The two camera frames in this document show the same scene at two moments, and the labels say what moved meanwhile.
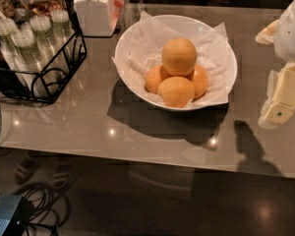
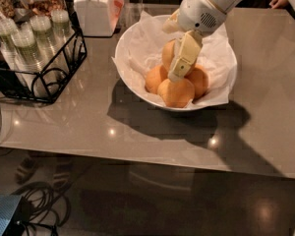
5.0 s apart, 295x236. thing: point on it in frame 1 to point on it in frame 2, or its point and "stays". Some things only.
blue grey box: (2, 212) stays
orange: (176, 91) stays
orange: (201, 80) stays
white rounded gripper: (291, 33) to (198, 15)
